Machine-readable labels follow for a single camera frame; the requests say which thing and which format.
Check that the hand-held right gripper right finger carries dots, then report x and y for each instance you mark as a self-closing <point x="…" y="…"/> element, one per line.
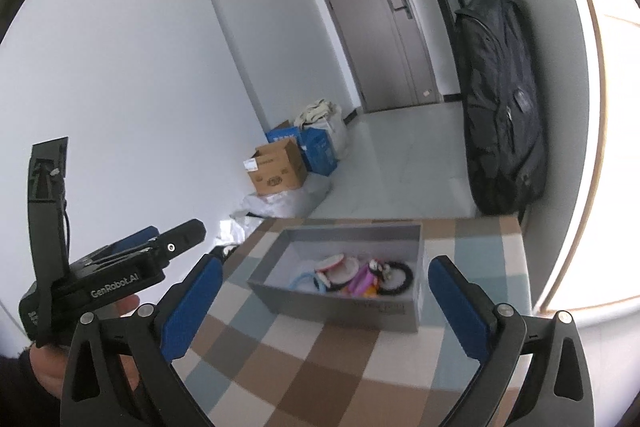
<point x="460" y="312"/>

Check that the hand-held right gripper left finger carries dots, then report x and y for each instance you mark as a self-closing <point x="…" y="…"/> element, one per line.
<point x="192" y="307"/>

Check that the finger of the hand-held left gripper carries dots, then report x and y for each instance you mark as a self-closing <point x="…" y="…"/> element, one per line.
<point x="185" y="234"/>
<point x="135" y="238"/>

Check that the black cartoon charm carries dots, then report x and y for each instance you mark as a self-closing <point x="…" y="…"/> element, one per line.
<point x="380" y="268"/>

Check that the grey cardboard box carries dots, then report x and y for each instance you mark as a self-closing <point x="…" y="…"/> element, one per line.
<point x="350" y="313"/>

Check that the white round badge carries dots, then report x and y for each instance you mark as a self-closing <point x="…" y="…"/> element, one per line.
<point x="342" y="274"/>

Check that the person's left forearm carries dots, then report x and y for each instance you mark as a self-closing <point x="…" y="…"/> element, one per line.
<point x="22" y="399"/>

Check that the person's left hand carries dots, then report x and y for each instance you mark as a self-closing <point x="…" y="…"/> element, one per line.
<point x="50" y="364"/>

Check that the white plastic bags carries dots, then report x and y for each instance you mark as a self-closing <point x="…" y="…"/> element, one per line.
<point x="280" y="207"/>

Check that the brown cardboard box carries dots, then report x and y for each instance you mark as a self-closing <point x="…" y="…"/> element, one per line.
<point x="277" y="174"/>

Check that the checkered tablecloth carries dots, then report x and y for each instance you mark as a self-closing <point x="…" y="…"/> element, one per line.
<point x="320" y="357"/>

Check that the blue cardboard box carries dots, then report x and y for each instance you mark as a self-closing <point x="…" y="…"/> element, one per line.
<point x="320" y="152"/>

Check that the white bag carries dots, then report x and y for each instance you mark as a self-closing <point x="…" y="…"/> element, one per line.
<point x="332" y="127"/>

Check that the black coat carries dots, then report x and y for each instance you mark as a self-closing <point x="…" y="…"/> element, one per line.
<point x="500" y="107"/>

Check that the grey door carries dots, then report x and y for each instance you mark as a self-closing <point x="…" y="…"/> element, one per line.
<point x="380" y="32"/>

